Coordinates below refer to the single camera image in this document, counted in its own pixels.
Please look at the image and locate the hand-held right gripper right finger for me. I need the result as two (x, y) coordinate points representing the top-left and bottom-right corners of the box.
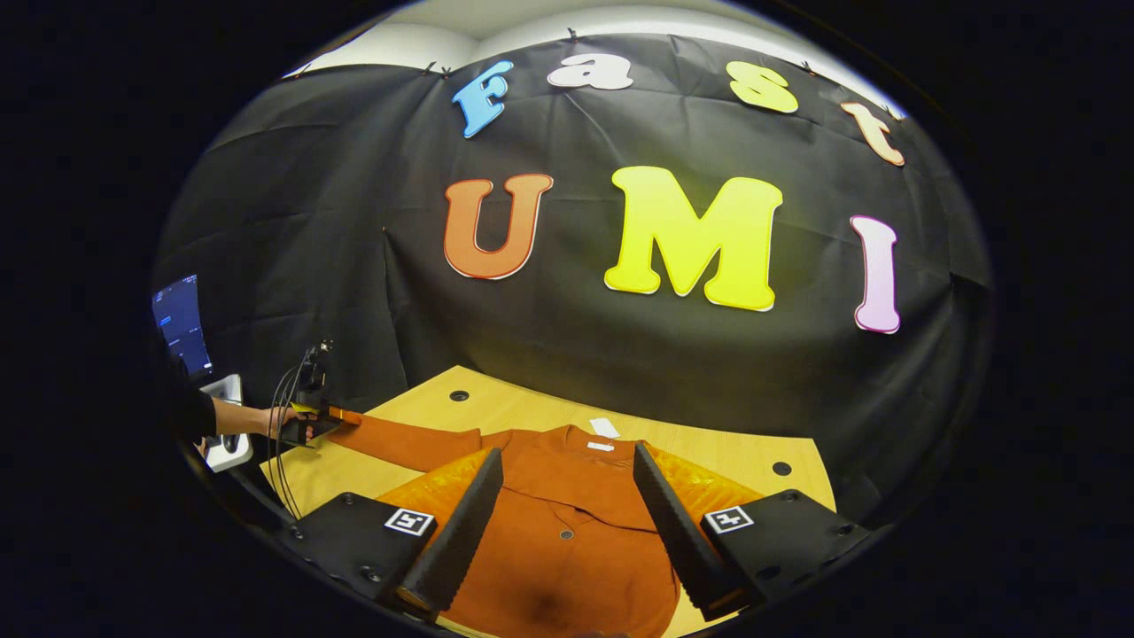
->
(632, 441), (878, 623)

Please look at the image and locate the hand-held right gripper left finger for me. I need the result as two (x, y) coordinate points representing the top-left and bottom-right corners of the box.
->
(279, 446), (504, 621)

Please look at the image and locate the black cable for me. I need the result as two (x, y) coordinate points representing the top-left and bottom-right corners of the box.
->
(266, 359), (311, 522)

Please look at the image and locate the row of black cloth clips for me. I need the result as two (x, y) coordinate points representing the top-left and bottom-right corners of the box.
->
(288, 27), (896, 121)

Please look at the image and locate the computer monitor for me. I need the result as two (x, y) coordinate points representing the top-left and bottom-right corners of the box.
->
(151, 273), (214, 380)

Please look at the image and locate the orange button shirt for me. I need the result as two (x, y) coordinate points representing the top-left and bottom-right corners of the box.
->
(328, 408), (772, 638)

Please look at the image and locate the black backdrop cloth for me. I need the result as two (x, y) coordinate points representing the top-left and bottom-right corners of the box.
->
(151, 31), (993, 533)

